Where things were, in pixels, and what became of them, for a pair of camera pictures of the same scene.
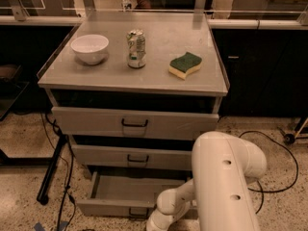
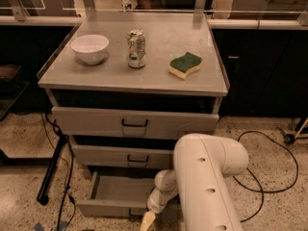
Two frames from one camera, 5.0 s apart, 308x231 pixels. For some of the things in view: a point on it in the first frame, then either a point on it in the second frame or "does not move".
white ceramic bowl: [89, 48] does not move
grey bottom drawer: [127, 193] does not move
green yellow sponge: [185, 64] does not move
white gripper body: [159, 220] to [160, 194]
